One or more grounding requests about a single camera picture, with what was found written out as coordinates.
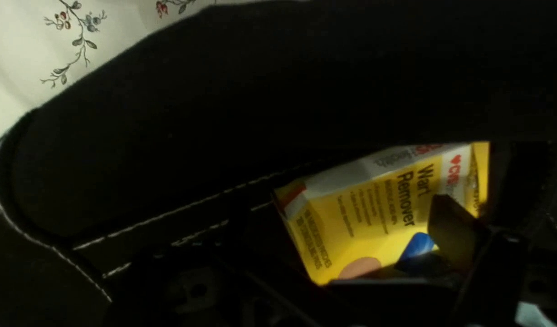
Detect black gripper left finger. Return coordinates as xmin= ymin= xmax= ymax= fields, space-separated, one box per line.
xmin=102 ymin=245 xmax=327 ymax=327

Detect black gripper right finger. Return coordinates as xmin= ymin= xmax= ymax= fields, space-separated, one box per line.
xmin=329 ymin=196 xmax=557 ymax=327

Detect yellow wart remover box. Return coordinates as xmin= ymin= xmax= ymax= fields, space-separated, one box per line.
xmin=276 ymin=141 xmax=490 ymax=285

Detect black toiletry bag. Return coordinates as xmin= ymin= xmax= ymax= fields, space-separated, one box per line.
xmin=0 ymin=0 xmax=557 ymax=327

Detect floral bed sheet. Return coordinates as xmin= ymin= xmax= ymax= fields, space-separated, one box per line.
xmin=0 ymin=0 xmax=222 ymax=136

